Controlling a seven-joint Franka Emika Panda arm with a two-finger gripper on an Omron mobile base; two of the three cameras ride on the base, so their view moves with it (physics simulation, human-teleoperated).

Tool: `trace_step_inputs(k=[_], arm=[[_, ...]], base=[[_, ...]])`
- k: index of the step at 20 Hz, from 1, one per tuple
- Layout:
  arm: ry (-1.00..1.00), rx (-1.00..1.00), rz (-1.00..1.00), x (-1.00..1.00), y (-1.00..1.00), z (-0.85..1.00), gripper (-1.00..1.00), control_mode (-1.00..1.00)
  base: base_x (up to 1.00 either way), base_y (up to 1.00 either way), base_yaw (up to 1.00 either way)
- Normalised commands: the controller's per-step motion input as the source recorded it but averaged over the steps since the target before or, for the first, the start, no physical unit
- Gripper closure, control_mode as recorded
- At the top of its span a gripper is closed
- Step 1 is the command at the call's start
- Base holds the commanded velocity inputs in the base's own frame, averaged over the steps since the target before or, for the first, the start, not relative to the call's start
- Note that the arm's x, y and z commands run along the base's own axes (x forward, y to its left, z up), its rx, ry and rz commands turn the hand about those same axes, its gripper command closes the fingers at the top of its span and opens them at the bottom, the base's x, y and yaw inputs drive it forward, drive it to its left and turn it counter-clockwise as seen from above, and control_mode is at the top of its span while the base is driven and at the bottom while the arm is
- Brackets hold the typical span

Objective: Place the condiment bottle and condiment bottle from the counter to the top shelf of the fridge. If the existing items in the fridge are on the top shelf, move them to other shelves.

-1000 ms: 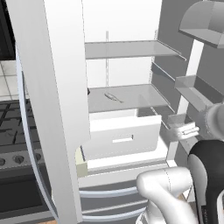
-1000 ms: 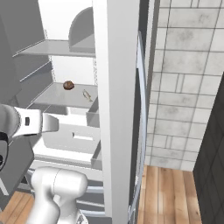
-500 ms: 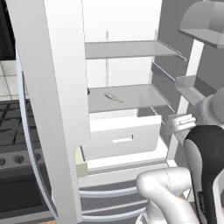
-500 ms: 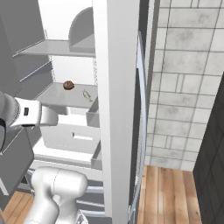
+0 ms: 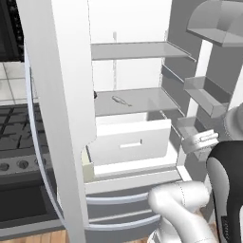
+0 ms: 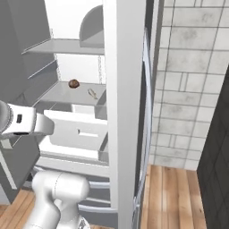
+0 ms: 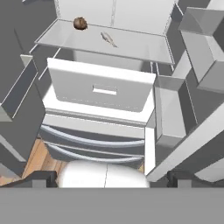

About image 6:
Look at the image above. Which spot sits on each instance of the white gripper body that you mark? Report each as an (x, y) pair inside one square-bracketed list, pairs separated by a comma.
[(44, 125)]

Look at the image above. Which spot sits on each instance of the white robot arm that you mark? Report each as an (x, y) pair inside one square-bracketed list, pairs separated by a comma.
[(56, 190)]

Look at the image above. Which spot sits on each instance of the white fridge drawer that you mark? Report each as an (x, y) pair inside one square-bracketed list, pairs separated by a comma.
[(74, 131)]

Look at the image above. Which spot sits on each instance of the glass fridge shelf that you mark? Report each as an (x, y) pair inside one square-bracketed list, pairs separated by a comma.
[(65, 46), (68, 95)]

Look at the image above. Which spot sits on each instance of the grey fridge door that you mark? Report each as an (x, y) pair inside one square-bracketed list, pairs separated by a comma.
[(18, 44)]

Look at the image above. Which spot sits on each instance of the white fridge door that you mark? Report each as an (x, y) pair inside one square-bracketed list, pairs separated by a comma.
[(125, 89)]

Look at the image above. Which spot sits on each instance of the white fridge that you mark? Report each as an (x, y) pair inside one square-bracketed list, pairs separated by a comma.
[(74, 18)]

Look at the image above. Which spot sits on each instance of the brown round food item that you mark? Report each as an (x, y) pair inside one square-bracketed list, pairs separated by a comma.
[(74, 83)]

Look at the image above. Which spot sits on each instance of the pale thin food item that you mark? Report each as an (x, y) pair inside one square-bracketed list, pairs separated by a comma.
[(92, 94)]

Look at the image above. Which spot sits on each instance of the grey freezer drawer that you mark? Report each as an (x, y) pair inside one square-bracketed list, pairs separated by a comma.
[(100, 196)]

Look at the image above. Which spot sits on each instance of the dark tiled cabinet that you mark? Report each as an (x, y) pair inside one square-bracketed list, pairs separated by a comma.
[(216, 164)]

